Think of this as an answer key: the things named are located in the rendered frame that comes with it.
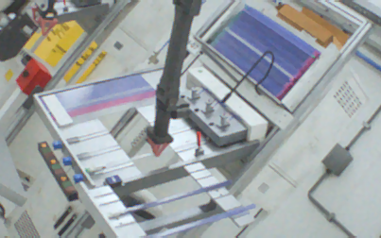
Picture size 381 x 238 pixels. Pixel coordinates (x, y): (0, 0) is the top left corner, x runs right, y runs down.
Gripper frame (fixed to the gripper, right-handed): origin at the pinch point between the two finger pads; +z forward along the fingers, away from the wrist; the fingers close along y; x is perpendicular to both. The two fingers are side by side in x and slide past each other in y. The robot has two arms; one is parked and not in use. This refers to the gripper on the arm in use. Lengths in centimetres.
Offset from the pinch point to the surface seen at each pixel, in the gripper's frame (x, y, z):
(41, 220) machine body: 32, 38, 58
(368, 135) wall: -186, 35, 49
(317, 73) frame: -61, -12, -34
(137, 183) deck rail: 12.8, -9.9, 4.0
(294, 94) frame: -51, -12, -25
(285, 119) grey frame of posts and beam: -48, -14, -15
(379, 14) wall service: -213, 75, -20
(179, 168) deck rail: -4.1, -10.0, 0.9
